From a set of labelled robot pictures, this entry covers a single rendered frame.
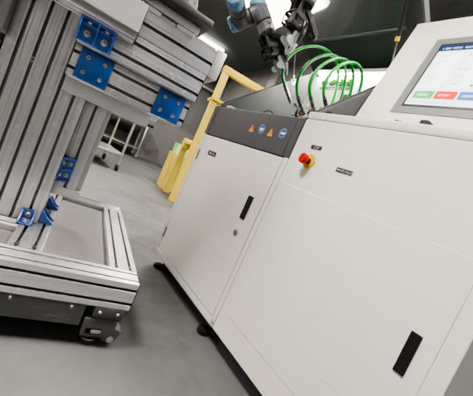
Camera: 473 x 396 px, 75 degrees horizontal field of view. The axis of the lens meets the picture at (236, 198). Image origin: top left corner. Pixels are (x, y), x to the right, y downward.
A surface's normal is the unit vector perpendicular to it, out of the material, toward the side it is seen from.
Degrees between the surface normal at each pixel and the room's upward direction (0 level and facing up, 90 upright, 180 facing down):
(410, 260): 90
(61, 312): 90
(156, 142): 90
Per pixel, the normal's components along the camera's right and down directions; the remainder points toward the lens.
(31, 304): 0.40, 0.25
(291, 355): -0.74, -0.28
